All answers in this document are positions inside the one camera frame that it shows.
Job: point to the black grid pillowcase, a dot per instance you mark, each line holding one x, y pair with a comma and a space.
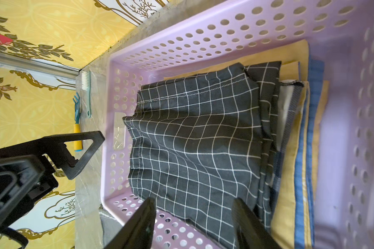
202, 141

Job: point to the light blue small brush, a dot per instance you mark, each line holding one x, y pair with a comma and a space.
86, 86

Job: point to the blue garden fork toy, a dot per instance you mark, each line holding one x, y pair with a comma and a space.
78, 145

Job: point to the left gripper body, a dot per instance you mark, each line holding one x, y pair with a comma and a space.
24, 180

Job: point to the navy striped pillowcase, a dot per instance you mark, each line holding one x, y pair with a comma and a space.
304, 180

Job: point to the purple plastic basket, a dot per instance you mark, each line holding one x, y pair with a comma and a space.
339, 33

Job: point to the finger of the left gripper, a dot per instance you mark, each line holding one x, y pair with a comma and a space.
53, 153

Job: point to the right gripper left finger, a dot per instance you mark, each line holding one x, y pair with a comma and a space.
138, 232

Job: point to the light grey pillowcase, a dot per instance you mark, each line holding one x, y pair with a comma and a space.
110, 226

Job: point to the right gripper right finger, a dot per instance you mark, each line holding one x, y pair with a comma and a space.
248, 230

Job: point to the yellow pillowcase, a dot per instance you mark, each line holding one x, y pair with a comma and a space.
294, 59

